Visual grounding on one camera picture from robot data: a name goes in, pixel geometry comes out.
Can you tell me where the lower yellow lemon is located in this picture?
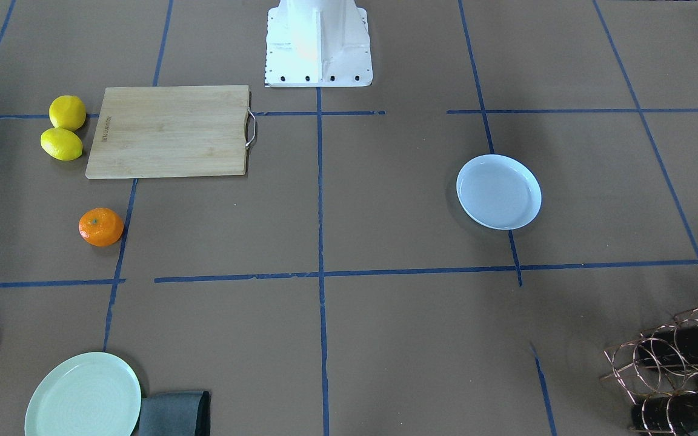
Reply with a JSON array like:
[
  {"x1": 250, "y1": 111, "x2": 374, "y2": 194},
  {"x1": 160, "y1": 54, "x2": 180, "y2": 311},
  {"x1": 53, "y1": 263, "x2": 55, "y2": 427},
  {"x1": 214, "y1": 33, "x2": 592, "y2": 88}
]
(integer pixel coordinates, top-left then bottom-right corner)
[{"x1": 41, "y1": 127, "x2": 83, "y2": 161}]

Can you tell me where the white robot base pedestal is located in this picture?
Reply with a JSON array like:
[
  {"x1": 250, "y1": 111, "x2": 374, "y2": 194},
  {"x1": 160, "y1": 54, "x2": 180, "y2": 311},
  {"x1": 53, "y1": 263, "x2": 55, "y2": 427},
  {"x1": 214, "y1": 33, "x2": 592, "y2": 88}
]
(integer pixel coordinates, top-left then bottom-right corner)
[{"x1": 264, "y1": 1, "x2": 374, "y2": 88}]

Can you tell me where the dark grey folded cloth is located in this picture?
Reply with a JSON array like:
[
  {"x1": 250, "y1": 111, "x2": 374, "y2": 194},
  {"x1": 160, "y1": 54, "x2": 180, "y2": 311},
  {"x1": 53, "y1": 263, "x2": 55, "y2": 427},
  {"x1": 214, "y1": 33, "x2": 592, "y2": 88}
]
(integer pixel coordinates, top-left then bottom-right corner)
[{"x1": 138, "y1": 390, "x2": 211, "y2": 435}]

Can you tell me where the copper wire bottle rack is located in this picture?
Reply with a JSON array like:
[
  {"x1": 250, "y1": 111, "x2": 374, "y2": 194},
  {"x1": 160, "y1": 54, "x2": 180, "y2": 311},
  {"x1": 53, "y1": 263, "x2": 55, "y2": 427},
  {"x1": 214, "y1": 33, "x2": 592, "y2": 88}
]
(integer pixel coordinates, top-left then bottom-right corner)
[{"x1": 603, "y1": 307, "x2": 698, "y2": 435}]

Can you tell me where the dark wine bottle lower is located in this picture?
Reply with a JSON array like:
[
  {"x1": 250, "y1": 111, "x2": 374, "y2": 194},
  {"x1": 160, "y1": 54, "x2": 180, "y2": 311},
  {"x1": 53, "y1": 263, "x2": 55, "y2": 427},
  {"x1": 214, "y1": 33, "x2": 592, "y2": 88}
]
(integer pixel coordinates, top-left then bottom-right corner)
[{"x1": 631, "y1": 392, "x2": 698, "y2": 435}]

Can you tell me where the wooden cutting board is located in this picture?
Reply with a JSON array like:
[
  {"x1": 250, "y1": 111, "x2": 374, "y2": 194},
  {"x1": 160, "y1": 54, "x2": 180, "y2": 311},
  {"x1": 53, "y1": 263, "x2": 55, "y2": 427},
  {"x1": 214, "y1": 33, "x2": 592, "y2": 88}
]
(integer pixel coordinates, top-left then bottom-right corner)
[{"x1": 85, "y1": 85, "x2": 257, "y2": 179}]

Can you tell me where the light green plate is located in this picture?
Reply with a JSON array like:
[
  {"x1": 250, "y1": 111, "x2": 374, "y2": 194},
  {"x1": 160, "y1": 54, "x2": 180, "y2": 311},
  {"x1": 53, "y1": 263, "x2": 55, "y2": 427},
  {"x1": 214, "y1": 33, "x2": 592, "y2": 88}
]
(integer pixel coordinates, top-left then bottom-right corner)
[{"x1": 23, "y1": 352, "x2": 142, "y2": 435}]

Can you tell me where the dark wine bottle upper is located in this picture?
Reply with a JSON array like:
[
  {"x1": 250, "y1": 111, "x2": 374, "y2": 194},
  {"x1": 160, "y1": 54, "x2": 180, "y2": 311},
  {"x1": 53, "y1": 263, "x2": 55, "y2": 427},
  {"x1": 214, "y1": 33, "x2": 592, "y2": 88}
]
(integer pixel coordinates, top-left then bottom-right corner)
[{"x1": 637, "y1": 325, "x2": 698, "y2": 366}]

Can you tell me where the light blue plate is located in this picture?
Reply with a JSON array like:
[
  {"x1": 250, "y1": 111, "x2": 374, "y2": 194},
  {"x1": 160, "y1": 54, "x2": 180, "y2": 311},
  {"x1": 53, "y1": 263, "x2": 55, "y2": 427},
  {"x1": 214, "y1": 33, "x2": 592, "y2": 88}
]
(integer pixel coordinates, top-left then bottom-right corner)
[{"x1": 455, "y1": 154, "x2": 542, "y2": 231}]

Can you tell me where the yellow lemon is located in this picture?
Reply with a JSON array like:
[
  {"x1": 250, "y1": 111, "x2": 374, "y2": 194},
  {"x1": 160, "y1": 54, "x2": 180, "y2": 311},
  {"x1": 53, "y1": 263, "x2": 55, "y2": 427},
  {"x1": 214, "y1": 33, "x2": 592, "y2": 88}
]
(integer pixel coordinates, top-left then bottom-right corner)
[
  {"x1": 41, "y1": 127, "x2": 83, "y2": 161},
  {"x1": 48, "y1": 96, "x2": 87, "y2": 131}
]

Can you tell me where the upper yellow lemon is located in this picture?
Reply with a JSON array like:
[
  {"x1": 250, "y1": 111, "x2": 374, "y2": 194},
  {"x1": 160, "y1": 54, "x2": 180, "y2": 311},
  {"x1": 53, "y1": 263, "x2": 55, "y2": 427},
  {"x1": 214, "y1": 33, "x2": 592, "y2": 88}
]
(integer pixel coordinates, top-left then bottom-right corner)
[{"x1": 48, "y1": 96, "x2": 87, "y2": 131}]

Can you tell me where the orange mandarin fruit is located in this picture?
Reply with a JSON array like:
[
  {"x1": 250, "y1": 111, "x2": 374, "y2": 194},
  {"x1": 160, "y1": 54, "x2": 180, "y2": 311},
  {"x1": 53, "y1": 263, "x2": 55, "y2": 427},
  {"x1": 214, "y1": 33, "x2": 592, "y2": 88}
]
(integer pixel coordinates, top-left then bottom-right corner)
[{"x1": 78, "y1": 208, "x2": 124, "y2": 246}]

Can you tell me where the dark wine bottle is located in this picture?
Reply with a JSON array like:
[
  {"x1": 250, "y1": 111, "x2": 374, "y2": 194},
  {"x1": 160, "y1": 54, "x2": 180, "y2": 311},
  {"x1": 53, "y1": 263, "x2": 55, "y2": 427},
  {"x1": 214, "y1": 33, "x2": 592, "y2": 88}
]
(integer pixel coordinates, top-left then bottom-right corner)
[
  {"x1": 631, "y1": 392, "x2": 698, "y2": 435},
  {"x1": 637, "y1": 325, "x2": 698, "y2": 366}
]

